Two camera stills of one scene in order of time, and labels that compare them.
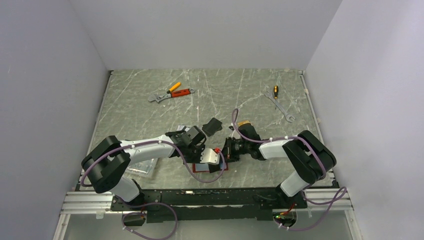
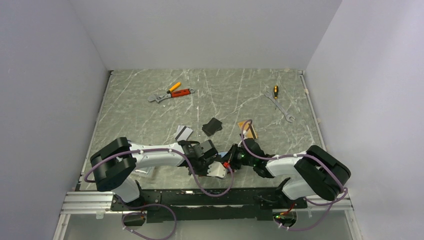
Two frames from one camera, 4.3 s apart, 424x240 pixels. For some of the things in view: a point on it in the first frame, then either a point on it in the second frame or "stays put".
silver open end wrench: (288, 117) stays put
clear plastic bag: (145, 168) stays put
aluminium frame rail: (324, 201) stays put
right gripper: (227, 152) to (234, 148)
